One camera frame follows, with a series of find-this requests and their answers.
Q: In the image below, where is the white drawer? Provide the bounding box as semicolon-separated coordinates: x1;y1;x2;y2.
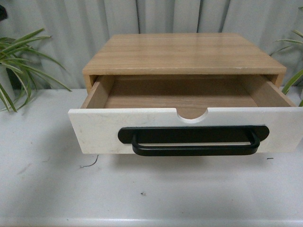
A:
68;75;303;154

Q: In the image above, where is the black drawer handle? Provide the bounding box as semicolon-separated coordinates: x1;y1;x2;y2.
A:
118;125;270;157

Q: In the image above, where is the wooden drawer cabinet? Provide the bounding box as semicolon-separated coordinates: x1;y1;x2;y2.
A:
82;33;286;91

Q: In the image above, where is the grey curtain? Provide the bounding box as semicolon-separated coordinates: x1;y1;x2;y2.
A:
0;0;303;89

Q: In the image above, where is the green spider plant left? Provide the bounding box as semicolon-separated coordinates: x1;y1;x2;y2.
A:
0;28;71;113

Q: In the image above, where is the green spider plant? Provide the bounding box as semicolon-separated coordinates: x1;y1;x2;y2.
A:
0;28;71;113
272;29;303;107

